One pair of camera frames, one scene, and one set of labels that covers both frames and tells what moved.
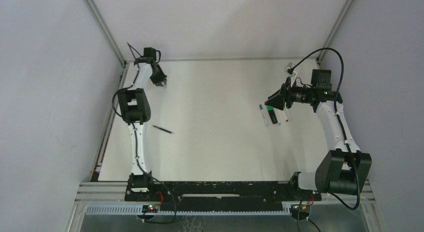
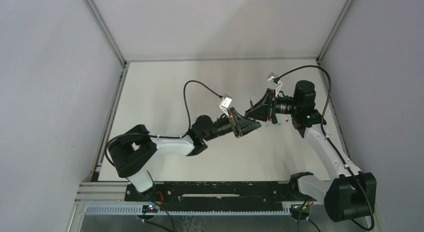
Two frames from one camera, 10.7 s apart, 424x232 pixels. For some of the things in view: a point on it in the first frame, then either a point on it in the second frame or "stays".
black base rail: x=225 y=196 stays
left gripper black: x=158 y=78 → x=236 y=123
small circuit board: x=151 y=208 stays
